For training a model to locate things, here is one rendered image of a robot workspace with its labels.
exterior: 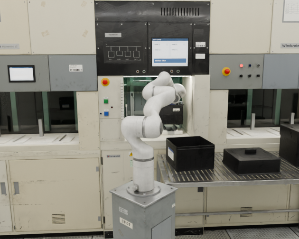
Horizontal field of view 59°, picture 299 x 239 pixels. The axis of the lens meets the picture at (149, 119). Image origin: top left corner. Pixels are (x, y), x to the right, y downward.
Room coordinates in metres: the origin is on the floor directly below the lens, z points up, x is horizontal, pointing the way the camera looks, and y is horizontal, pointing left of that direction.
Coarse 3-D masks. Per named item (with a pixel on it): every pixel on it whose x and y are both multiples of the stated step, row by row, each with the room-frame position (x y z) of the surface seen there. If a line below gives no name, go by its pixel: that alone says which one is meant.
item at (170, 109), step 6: (162, 108) 2.33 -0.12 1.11; (168, 108) 2.34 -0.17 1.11; (174, 108) 2.34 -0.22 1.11; (180, 108) 2.34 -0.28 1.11; (162, 114) 2.33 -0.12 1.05; (168, 114) 2.33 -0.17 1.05; (174, 114) 2.34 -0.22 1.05; (180, 114) 2.34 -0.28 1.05; (162, 120) 2.33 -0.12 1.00; (168, 120) 2.33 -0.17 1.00; (174, 120) 2.34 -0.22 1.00; (180, 120) 2.34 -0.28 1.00; (174, 126) 2.45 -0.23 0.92
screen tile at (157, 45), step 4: (156, 44) 2.12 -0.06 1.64; (160, 44) 2.13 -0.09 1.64; (164, 44) 2.13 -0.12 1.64; (168, 44) 2.13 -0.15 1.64; (168, 48) 2.13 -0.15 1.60; (156, 52) 2.12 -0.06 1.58; (160, 52) 2.13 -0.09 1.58; (164, 52) 2.13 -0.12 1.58; (168, 52) 2.13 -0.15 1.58; (156, 56) 2.12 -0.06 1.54; (160, 56) 2.13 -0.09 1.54; (164, 56) 2.13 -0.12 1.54; (168, 56) 2.13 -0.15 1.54
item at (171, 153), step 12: (168, 144) 1.88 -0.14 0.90; (180, 144) 1.98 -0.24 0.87; (192, 144) 2.00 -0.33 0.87; (204, 144) 1.92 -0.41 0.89; (168, 156) 1.88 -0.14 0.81; (180, 156) 1.70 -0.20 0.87; (192, 156) 1.71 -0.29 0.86; (204, 156) 1.73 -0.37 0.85; (180, 168) 1.70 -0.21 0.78; (192, 168) 1.71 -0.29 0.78; (204, 168) 1.73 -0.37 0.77
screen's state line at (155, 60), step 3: (156, 60) 2.12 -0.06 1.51; (159, 60) 2.13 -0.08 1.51; (162, 60) 2.13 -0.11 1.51; (165, 60) 2.13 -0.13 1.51; (168, 60) 2.13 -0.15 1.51; (171, 60) 2.13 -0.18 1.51; (174, 60) 2.13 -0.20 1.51; (177, 60) 2.13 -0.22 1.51; (180, 60) 2.14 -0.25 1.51; (183, 60) 2.14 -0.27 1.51
